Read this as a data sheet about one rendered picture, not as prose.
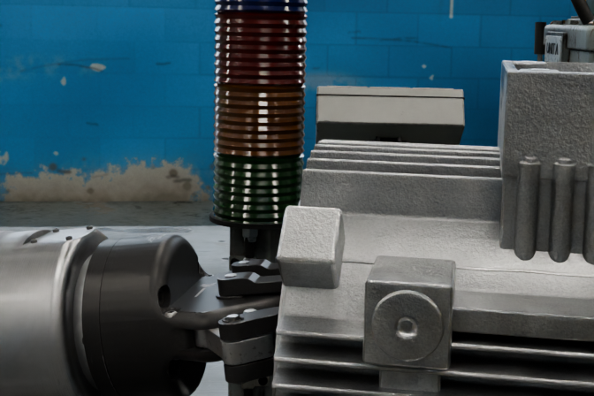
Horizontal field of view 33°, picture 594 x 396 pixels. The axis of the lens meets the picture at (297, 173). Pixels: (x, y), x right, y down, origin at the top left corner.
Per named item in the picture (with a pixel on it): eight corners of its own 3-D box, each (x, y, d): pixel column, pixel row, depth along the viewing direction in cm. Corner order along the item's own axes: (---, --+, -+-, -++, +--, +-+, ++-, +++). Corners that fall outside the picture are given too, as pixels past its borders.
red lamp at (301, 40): (306, 80, 68) (308, 13, 68) (305, 87, 62) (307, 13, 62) (217, 79, 68) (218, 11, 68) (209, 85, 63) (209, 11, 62)
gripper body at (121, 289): (59, 262, 42) (276, 245, 40) (128, 223, 50) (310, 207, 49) (85, 433, 43) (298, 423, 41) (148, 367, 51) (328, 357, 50)
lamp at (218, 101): (305, 147, 69) (306, 80, 68) (303, 159, 63) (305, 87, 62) (217, 145, 69) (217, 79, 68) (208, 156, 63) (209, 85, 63)
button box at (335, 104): (457, 155, 121) (455, 116, 123) (466, 125, 115) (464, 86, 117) (315, 151, 121) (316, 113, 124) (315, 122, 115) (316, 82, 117)
